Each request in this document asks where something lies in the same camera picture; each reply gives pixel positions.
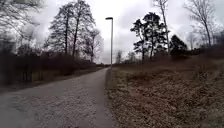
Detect grey asphalt path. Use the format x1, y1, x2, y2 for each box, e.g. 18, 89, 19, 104
0, 67, 118, 128

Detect dark hedge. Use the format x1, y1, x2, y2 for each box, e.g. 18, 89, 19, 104
0, 49, 101, 86

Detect dry grass slope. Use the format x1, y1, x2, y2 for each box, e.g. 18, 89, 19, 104
105, 54, 224, 128

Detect distant bare trees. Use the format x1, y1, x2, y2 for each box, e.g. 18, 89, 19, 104
114, 49, 138, 65

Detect grey street lamp pole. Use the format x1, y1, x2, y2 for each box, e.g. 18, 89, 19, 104
105, 16, 115, 70

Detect row of bare trees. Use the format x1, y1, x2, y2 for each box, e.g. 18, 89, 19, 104
0, 0, 104, 64

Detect bare trees on slope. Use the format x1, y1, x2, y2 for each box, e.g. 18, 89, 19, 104
151, 0, 224, 51

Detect group of dark pine trees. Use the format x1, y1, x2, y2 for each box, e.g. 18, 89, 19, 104
129, 11, 188, 62

